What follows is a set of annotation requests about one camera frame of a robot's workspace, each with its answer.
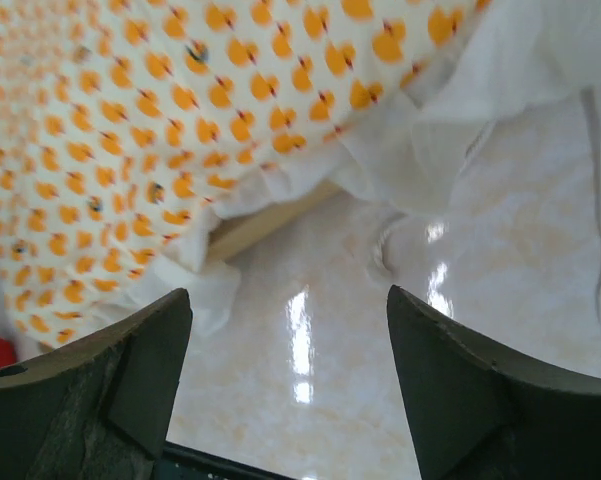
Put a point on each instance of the wooden pet bed frame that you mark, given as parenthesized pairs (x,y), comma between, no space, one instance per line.
(236,235)

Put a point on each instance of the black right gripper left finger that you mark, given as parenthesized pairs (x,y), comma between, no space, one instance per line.
(99,407)

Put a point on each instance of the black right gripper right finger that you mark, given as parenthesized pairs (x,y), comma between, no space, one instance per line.
(478,409)

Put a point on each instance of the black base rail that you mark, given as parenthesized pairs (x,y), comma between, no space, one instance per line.
(180,463)

